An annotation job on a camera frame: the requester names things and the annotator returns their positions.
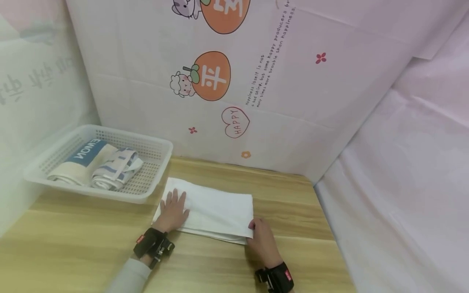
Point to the person's right hand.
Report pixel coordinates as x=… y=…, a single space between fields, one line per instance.
x=264 y=244

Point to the person's left hand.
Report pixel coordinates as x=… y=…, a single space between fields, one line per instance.
x=171 y=215

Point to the person's right index finger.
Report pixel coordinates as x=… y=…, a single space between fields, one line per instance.
x=253 y=223

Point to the person's left little finger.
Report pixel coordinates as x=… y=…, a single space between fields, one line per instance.
x=163 y=204

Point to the person's left middle finger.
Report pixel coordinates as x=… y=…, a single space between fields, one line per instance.
x=174 y=197

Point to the person's left thumb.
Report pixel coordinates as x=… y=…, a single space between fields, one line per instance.
x=184 y=214

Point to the person's left ring finger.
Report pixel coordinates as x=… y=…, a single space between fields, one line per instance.
x=169 y=198

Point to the person's left index finger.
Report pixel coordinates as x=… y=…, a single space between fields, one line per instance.
x=182 y=199

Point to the person's right thumb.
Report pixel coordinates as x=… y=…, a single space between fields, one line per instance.
x=251 y=242

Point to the person's left forearm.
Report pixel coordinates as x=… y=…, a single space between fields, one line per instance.
x=129 y=278

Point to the black wrist band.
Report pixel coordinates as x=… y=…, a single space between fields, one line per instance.
x=275 y=278
x=152 y=245

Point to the blue striped white towel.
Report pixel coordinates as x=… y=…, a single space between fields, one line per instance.
x=116 y=169

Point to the white plastic basket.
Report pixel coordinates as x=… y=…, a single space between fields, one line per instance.
x=99 y=162

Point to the cream towel with blue label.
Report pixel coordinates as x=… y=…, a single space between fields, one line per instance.
x=82 y=160

